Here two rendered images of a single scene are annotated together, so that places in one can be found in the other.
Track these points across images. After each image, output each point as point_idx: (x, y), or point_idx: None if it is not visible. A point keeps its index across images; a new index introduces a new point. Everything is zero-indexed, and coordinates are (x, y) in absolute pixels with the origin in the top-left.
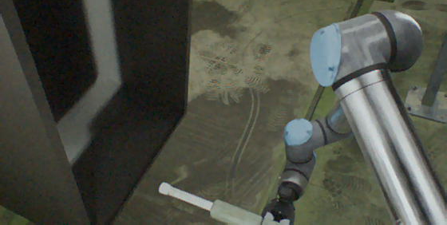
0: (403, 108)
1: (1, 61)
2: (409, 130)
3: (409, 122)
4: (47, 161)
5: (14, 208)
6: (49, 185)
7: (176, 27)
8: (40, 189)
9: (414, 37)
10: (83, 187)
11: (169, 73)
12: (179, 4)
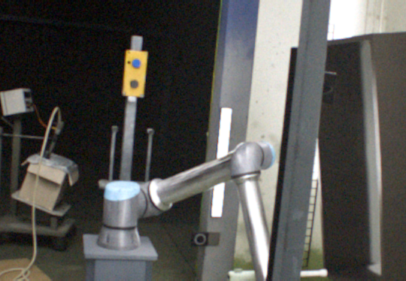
0: (219, 158)
1: (321, 117)
2: (211, 160)
3: (213, 161)
4: (323, 176)
5: (367, 255)
6: (329, 201)
7: (393, 224)
8: (337, 210)
9: (234, 150)
10: (364, 277)
11: (398, 273)
12: (390, 202)
